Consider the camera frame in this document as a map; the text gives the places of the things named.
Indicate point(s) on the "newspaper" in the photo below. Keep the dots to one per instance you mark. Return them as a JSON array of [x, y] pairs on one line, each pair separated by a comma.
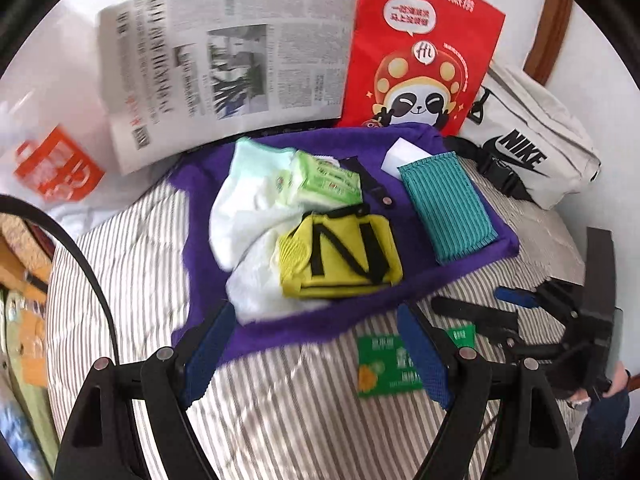
[[200, 35]]

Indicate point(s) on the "grey sling bag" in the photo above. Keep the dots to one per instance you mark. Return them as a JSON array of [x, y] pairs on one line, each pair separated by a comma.
[[540, 120]]

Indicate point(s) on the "white orange-logo shopping bag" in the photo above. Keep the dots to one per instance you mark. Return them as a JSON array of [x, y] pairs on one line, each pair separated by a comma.
[[50, 160]]

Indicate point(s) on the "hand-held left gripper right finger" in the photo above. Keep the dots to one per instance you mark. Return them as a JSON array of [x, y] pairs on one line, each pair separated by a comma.
[[425, 360]]

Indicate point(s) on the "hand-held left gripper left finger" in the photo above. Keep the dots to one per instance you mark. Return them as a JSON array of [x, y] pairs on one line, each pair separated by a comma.
[[210, 355]]

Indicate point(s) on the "white sponge block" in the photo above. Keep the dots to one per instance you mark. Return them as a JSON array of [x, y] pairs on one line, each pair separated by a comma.
[[410, 152]]

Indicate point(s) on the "white fleece cloth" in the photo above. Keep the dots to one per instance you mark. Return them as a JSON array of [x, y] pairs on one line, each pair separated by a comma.
[[255, 285]]

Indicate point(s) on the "person's right hand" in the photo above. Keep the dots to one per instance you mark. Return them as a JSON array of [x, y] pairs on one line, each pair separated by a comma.
[[621, 379]]

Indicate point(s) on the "purple towel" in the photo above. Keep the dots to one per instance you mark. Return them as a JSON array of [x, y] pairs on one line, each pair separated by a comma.
[[325, 315]]

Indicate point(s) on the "striped bed sheet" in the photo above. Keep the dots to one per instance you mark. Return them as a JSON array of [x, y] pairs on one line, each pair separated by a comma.
[[280, 410]]

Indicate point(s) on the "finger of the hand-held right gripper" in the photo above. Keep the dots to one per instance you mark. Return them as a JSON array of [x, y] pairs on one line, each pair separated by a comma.
[[475, 317], [517, 296]]

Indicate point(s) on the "person's dark trousers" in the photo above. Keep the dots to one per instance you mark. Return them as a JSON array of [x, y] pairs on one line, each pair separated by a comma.
[[605, 435]]

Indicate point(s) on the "brown wooden door frame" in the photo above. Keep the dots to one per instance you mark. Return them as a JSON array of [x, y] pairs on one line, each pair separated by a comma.
[[547, 30]]

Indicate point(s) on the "red panda paper bag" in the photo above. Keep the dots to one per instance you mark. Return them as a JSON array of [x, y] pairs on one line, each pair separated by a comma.
[[400, 20]]

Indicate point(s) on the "green tissue pack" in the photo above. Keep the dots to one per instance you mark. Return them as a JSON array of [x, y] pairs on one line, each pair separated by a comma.
[[325, 180]]

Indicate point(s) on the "green sachet packet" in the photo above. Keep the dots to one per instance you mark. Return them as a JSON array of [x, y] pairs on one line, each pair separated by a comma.
[[385, 365]]

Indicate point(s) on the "brown printed box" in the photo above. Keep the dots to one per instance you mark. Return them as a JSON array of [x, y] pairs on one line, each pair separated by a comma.
[[25, 260]]

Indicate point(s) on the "teal ribbed cloth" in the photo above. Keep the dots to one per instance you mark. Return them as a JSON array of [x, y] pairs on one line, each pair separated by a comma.
[[445, 210]]

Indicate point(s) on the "white mint socks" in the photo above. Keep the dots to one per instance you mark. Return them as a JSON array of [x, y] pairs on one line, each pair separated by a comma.
[[235, 200]]

